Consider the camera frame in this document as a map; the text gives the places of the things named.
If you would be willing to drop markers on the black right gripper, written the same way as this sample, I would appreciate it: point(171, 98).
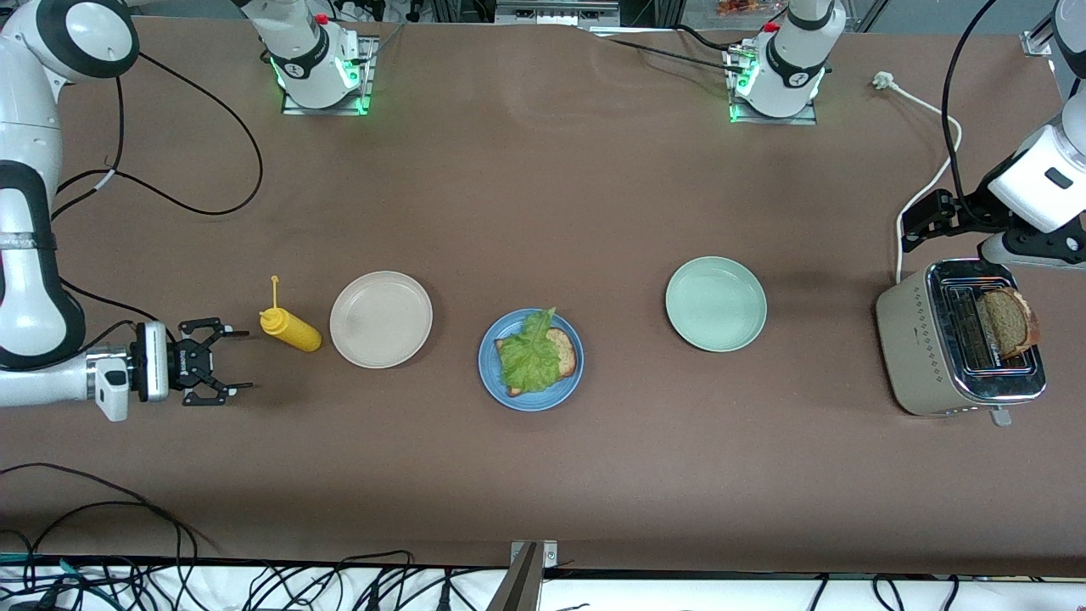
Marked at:
point(186, 362)

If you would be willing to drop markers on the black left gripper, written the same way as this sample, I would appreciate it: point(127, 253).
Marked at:
point(970, 210)

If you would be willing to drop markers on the yellow mustard squeeze bottle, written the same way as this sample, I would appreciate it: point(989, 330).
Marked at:
point(297, 333)

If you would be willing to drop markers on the green lettuce leaf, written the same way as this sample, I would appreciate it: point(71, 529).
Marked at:
point(530, 361)

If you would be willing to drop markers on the brown bread slice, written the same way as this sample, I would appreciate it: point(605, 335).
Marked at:
point(1010, 322)
point(570, 352)

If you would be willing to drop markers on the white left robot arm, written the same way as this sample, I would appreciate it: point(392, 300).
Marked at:
point(789, 68)

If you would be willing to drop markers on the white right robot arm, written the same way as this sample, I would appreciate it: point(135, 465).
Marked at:
point(30, 280)

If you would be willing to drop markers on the beige plate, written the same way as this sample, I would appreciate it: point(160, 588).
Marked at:
point(382, 320)

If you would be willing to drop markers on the pale green plate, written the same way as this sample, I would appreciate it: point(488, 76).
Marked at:
point(717, 304)

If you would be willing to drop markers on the blue plate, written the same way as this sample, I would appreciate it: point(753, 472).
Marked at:
point(530, 403)

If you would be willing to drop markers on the beige chrome toaster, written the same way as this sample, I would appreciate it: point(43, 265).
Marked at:
point(916, 348)

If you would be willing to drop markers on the orange food packet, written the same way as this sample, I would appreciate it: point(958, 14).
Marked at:
point(747, 7)

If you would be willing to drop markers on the grey power strip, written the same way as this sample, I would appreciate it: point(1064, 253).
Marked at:
point(556, 13)

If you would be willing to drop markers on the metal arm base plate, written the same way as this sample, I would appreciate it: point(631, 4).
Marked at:
point(366, 85)
point(772, 120)

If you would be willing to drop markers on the aluminium corner bracket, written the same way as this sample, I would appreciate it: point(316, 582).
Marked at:
point(1037, 44)

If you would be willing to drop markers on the aluminium profile post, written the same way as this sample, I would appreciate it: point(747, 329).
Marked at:
point(517, 585)

